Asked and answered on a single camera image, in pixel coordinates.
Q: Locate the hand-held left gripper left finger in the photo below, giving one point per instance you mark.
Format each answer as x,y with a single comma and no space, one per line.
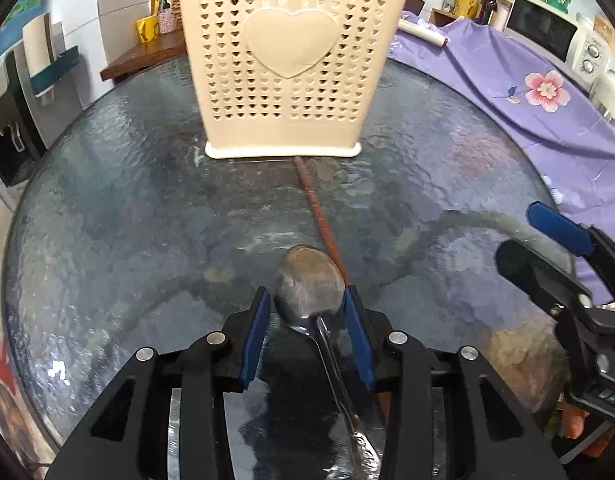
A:
252,340

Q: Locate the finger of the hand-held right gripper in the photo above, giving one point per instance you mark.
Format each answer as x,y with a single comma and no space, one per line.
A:
532,267
557,225

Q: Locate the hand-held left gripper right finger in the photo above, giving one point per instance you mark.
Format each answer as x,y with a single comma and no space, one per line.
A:
360,340

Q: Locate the steel spoon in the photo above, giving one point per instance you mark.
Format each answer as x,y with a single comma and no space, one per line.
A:
307,280

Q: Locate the wooden chopstick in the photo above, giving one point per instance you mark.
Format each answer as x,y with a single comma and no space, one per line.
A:
320,215

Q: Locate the beige perforated utensil holder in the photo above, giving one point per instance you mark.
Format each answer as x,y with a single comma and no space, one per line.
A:
287,60

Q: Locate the person's right hand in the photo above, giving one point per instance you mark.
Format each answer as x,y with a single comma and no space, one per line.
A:
573,420

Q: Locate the purple floral cloth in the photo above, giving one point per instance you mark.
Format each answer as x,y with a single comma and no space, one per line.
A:
512,125

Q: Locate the white appliance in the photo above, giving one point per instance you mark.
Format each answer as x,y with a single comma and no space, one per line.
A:
610,102

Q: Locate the white microwave oven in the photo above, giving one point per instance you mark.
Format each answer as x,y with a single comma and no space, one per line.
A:
547,27

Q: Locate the brown bottle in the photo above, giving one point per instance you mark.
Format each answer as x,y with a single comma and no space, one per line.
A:
490,7

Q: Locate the white roll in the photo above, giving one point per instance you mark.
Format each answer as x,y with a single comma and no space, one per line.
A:
422,32

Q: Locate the printed cartoon cloth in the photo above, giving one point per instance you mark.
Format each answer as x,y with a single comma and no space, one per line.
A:
7,375

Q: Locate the wooden side table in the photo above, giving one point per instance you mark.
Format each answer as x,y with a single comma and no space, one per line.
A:
137,57

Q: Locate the water dispenser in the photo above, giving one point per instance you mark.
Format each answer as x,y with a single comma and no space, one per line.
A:
17,130

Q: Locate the yellow cup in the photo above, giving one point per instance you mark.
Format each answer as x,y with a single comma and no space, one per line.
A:
147,30

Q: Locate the polka dot bottle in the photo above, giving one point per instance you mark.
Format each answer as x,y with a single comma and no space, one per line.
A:
167,21

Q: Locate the white and teal cup dispenser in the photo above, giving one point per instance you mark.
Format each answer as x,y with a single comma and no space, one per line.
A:
44,60

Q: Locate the blue water jug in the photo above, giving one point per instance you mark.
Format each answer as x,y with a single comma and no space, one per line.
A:
22,25

